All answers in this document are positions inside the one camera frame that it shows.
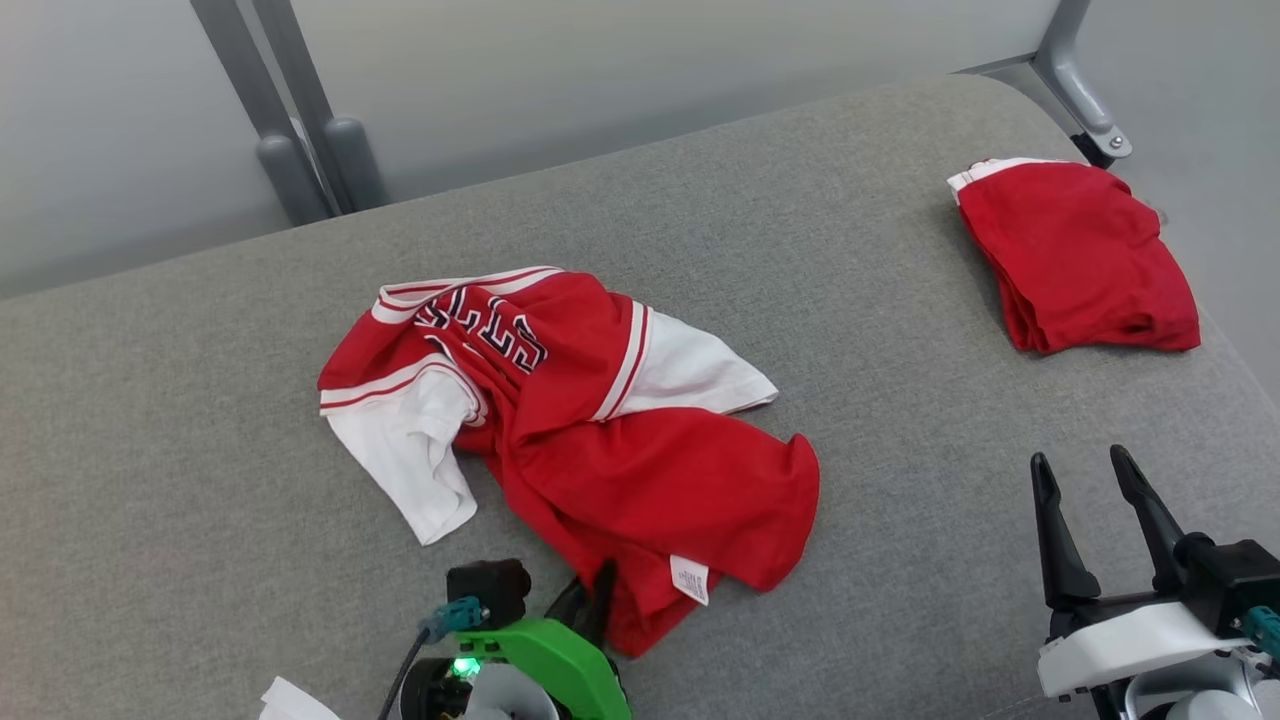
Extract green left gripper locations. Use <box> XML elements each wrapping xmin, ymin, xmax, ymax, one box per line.
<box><xmin>478</xmin><ymin>559</ymin><xmax>634</xmax><ymax>720</ymax></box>

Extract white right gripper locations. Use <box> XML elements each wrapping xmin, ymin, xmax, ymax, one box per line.
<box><xmin>1029</xmin><ymin>445</ymin><xmax>1253</xmax><ymax>702</ymax></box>

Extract red and white basketball jersey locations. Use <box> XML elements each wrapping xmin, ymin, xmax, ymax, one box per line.
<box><xmin>317</xmin><ymin>265</ymin><xmax>822</xmax><ymax>659</ymax></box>

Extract red shorts with white trim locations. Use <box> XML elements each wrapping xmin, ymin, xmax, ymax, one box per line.
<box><xmin>946</xmin><ymin>157</ymin><xmax>1202</xmax><ymax>356</ymax></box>

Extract teal left cable connector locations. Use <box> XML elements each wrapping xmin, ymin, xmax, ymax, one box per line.
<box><xmin>420</xmin><ymin>596</ymin><xmax>489</xmax><ymax>643</ymax></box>

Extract teal cable connector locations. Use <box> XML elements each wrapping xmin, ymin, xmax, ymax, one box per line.
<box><xmin>1243</xmin><ymin>605</ymin><xmax>1280</xmax><ymax>659</ymax></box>
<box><xmin>420</xmin><ymin>596</ymin><xmax>489</xmax><ymax>643</ymax></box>

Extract teal right cable connector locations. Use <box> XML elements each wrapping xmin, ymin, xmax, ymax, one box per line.
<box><xmin>1243</xmin><ymin>605</ymin><xmax>1280</xmax><ymax>659</ymax></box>

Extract thin black cable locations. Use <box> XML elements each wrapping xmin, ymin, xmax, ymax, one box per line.
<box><xmin>377</xmin><ymin>628</ymin><xmax>433</xmax><ymax>720</ymax></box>

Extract grey metal corner bracket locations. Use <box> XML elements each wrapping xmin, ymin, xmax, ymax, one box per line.
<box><xmin>1033</xmin><ymin>0</ymin><xmax>1135</xmax><ymax>168</ymax></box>

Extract grey metal partition post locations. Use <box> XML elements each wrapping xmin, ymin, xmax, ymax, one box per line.
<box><xmin>250</xmin><ymin>0</ymin><xmax>391</xmax><ymax>213</ymax></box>
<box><xmin>190</xmin><ymin>0</ymin><xmax>337</xmax><ymax>227</ymax></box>

